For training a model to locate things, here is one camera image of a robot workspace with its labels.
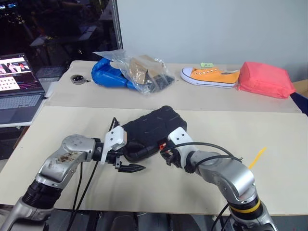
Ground brown cardboard box in bag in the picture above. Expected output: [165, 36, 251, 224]
[128, 55, 157, 85]

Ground red folded cloth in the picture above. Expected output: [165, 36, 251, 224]
[236, 61, 297, 100]

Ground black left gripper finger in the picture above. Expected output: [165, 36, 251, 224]
[117, 163, 147, 174]

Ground clear plastic bag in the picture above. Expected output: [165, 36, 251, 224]
[92, 49, 176, 97]

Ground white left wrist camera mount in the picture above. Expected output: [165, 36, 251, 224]
[100, 126, 128, 166]

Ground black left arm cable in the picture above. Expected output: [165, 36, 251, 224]
[65, 116, 120, 231]

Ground small round metal tin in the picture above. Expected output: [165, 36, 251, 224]
[70, 74, 91, 85]

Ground orange canvas sneaker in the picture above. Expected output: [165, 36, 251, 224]
[180, 67, 241, 89]

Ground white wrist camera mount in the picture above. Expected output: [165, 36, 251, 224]
[100, 126, 128, 166]
[167, 128, 201, 167]

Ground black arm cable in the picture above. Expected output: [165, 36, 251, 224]
[163, 142, 243, 231]
[65, 116, 120, 231]

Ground yellow plastic strip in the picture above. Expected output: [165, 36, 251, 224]
[248, 147, 267, 169]

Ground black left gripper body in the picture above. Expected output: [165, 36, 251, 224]
[105, 150, 124, 170]

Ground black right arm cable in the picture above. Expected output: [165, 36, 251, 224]
[163, 142, 243, 231]

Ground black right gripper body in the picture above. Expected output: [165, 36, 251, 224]
[161, 149, 186, 170]

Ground silver metal post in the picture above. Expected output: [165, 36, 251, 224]
[112, 0, 124, 50]

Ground black plastic tool case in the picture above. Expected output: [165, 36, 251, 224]
[121, 105, 188, 164]

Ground black parts in clear bag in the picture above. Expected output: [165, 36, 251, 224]
[146, 75, 176, 93]

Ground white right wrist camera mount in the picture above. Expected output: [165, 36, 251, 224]
[167, 128, 201, 167]

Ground dark blue chair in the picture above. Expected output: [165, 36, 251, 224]
[289, 92, 308, 114]

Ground grey open laptop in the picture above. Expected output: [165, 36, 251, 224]
[0, 53, 46, 128]

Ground blue plastic bag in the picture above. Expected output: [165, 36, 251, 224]
[91, 57, 140, 91]

